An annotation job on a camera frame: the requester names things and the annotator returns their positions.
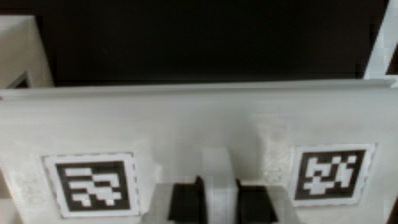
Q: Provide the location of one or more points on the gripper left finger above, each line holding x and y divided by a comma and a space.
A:
187, 210

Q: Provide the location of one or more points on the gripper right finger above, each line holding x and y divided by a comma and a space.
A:
254, 208

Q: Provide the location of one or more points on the white cabinet body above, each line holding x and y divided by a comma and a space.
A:
103, 143

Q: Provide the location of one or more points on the white U-shaped fence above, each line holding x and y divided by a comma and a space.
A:
23, 60

